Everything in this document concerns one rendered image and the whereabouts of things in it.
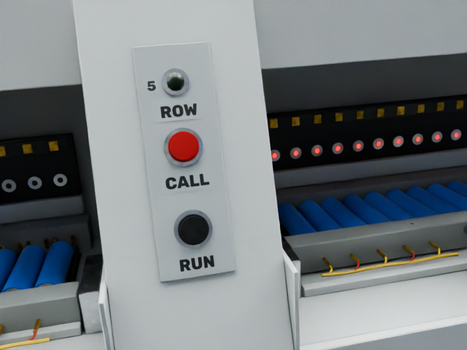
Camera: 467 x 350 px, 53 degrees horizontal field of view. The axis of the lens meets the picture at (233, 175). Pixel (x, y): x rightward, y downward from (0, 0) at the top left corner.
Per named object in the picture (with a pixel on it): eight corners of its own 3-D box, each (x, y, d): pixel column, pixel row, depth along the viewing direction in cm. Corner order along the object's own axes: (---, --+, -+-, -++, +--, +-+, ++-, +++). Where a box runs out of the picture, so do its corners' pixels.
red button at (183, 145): (201, 160, 24) (197, 129, 24) (169, 163, 24) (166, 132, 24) (199, 161, 25) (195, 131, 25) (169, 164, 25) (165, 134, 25)
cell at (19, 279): (48, 264, 37) (30, 310, 31) (23, 267, 37) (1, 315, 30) (44, 242, 36) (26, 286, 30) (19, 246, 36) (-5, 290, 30)
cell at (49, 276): (75, 260, 37) (63, 305, 31) (51, 263, 37) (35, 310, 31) (71, 239, 37) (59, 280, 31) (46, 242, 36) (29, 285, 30)
